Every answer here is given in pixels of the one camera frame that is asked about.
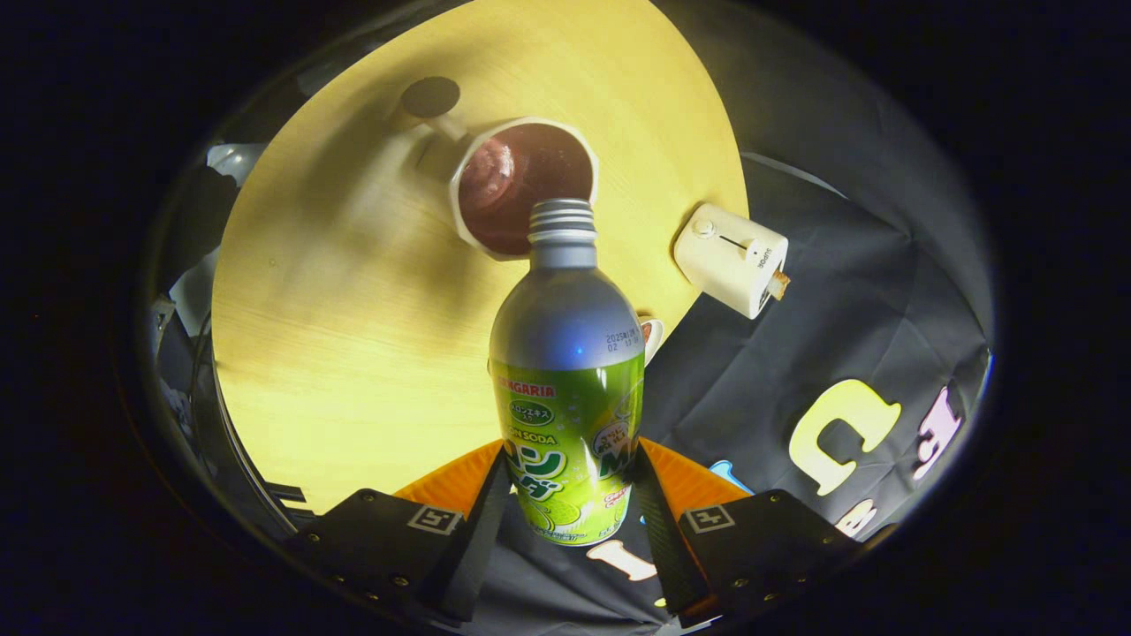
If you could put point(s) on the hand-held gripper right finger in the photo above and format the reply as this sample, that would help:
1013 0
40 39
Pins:
663 548

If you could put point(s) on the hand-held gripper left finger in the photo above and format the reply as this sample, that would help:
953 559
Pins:
477 548

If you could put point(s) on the silver green juice bottle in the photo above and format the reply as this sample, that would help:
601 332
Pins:
565 353

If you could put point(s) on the round white plate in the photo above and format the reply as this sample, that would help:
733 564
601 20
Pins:
656 340

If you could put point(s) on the wooden table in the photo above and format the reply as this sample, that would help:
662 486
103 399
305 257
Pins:
353 353

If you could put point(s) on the toast slice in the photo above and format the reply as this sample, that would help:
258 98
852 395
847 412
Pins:
779 284

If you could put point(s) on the white toaster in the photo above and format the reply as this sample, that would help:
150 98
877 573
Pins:
729 261

